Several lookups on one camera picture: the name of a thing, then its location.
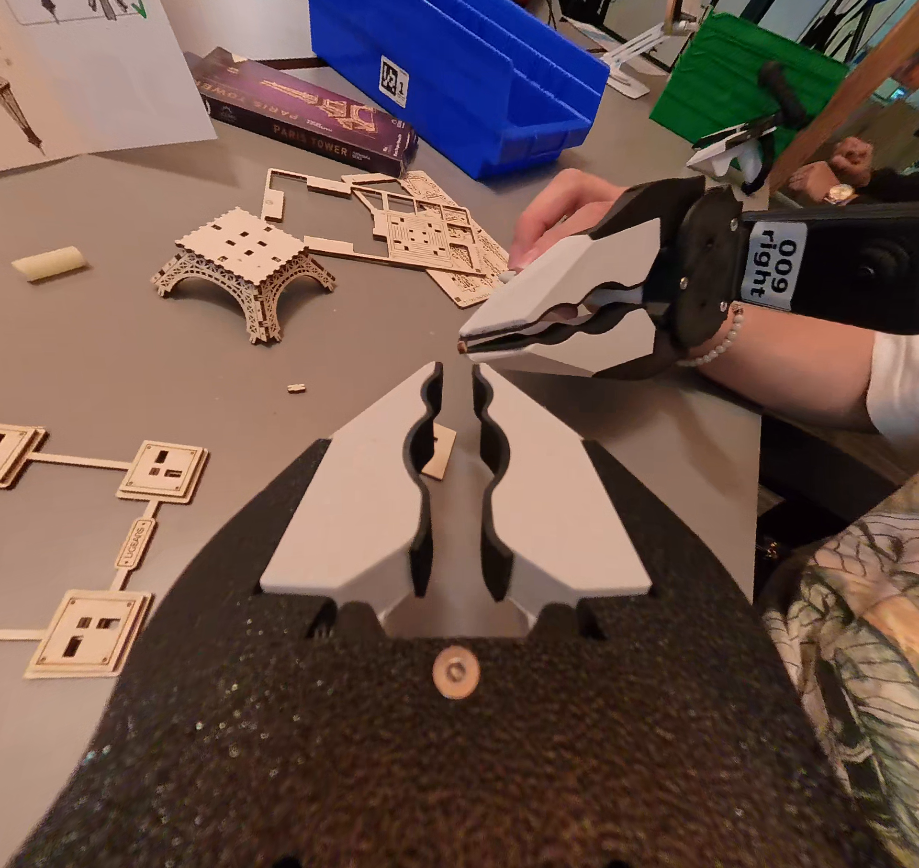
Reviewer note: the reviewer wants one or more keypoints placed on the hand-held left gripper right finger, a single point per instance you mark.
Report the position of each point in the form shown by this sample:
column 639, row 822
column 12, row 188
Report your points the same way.
column 560, row 523

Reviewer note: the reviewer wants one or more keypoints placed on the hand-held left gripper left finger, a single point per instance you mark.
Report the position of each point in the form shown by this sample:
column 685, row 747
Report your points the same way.
column 344, row 516

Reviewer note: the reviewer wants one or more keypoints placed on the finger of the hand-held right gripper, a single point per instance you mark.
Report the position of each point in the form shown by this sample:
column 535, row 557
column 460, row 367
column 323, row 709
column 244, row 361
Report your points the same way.
column 574, row 358
column 567, row 272

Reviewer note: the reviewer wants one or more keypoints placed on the small square wooden plate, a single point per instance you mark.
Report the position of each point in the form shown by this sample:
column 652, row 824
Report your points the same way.
column 441, row 452

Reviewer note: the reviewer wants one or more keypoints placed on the person's right forearm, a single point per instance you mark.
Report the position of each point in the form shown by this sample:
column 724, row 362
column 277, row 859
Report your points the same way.
column 790, row 380

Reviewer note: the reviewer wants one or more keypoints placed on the grey desk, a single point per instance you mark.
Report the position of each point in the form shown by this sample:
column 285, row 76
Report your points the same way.
column 179, row 380

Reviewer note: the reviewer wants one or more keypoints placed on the person's right hand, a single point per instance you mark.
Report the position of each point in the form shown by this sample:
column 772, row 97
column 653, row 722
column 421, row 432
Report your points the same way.
column 560, row 208

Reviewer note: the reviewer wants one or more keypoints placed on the wooden parts sheet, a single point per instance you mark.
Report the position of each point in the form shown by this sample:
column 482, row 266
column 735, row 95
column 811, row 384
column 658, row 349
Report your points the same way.
column 467, row 286

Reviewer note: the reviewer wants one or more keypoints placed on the wooden beam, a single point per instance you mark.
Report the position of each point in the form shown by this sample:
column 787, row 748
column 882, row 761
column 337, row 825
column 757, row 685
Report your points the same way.
column 847, row 93

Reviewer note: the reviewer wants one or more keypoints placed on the spare black white gripper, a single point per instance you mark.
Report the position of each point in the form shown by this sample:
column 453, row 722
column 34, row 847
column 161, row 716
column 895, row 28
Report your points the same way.
column 782, row 93

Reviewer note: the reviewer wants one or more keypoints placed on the white stand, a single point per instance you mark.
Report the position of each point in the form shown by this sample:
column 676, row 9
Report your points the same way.
column 632, row 50

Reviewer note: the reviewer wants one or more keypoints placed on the green plastic bin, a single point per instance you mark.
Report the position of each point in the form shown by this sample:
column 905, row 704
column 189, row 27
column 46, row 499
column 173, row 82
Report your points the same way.
column 711, row 71

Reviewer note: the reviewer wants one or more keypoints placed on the blue plastic bin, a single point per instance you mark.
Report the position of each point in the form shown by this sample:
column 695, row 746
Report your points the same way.
column 431, row 42

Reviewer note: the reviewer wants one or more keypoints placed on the wooden tower base model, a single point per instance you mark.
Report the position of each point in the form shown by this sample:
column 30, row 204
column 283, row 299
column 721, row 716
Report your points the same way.
column 240, row 243

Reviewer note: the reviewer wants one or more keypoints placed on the person's printed shirt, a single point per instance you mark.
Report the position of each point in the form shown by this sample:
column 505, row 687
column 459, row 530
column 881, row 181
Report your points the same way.
column 861, row 595

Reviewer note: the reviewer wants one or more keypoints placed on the purple puzzle box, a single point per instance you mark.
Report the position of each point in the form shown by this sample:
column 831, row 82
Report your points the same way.
column 287, row 114

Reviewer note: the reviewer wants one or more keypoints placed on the pale wax block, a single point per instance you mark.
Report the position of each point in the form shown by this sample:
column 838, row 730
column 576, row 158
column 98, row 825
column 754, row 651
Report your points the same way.
column 50, row 263

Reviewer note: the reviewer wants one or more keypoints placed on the paper instruction sheet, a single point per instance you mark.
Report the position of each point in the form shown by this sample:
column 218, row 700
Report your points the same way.
column 93, row 78

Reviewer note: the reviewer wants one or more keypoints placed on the wooden four-square frame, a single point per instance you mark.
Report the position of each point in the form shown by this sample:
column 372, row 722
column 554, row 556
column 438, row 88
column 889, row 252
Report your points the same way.
column 161, row 471

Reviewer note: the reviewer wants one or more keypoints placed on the wooden cutout frame sheet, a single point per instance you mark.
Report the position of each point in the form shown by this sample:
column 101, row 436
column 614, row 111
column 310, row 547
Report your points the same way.
column 276, row 200

